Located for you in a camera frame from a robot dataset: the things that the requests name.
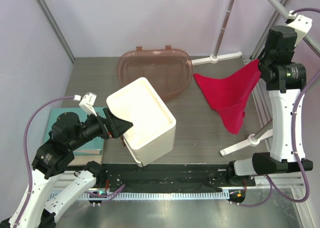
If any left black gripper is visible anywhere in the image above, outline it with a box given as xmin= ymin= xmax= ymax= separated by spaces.
xmin=69 ymin=106 xmax=134 ymax=149

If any red t shirt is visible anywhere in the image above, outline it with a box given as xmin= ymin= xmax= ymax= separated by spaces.
xmin=193 ymin=59 xmax=261 ymax=135

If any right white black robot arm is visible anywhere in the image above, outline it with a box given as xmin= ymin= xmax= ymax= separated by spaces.
xmin=225 ymin=22 xmax=314 ymax=186

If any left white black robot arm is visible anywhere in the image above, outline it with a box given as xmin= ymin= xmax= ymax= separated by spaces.
xmin=0 ymin=107 xmax=133 ymax=228

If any teal book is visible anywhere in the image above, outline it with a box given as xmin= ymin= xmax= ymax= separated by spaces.
xmin=42 ymin=106 xmax=109 ymax=157

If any white plastic storage box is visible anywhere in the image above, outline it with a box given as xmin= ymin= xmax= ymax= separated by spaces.
xmin=106 ymin=77 xmax=177 ymax=167

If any beige board under book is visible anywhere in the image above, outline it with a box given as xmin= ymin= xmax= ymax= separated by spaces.
xmin=62 ymin=108 xmax=105 ymax=167

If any brown translucent plastic lid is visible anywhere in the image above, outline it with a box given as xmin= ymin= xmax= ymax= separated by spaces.
xmin=116 ymin=45 xmax=194 ymax=102

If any metal clothes rack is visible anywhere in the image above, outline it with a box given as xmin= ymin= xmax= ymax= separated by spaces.
xmin=191 ymin=0 xmax=320 ymax=157

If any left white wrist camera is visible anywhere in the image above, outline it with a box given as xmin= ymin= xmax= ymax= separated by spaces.
xmin=73 ymin=92 xmax=97 ymax=117

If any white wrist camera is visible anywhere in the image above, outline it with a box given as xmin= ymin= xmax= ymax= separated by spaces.
xmin=73 ymin=92 xmax=97 ymax=117
xmin=286 ymin=10 xmax=313 ymax=47

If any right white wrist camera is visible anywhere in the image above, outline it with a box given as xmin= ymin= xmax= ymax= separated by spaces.
xmin=286 ymin=10 xmax=313 ymax=47

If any white slotted cable duct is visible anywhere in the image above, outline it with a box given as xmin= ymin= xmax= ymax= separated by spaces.
xmin=51 ymin=190 xmax=230 ymax=201

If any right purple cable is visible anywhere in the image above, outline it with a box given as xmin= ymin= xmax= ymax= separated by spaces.
xmin=268 ymin=7 xmax=320 ymax=209

